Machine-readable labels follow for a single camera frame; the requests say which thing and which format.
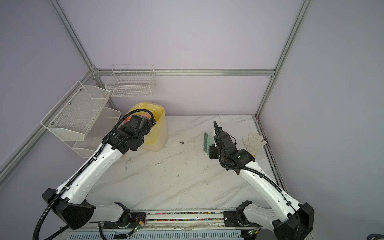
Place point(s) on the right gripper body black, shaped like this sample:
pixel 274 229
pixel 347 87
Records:
pixel 213 152

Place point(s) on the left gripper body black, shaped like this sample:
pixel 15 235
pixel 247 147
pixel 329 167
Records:
pixel 123 128

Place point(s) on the green hand brush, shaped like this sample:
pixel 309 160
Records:
pixel 207 143

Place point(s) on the pink plastic dustpan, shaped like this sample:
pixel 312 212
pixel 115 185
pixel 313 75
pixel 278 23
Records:
pixel 127 119

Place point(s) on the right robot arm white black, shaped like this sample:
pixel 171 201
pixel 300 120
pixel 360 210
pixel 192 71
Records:
pixel 288 219

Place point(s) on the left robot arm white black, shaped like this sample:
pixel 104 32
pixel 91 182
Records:
pixel 69 202

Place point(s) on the yellow-lined trash bin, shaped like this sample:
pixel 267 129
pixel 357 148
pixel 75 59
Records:
pixel 157 137

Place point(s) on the lower white mesh shelf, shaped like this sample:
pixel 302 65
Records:
pixel 104 123

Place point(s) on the white mesh shelf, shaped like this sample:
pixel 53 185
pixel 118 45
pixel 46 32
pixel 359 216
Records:
pixel 104 123
pixel 72 118

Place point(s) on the white cotton glove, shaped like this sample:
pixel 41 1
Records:
pixel 254 143

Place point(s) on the upper white mesh shelf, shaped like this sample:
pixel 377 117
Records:
pixel 72 118

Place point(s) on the white wire basket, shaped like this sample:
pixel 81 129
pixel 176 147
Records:
pixel 131 81

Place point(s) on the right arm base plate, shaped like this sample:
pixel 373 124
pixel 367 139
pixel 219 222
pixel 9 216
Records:
pixel 236 220

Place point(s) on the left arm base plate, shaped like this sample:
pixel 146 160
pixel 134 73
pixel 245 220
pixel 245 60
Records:
pixel 127 221

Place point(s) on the aluminium front rail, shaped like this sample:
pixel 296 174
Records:
pixel 175 225

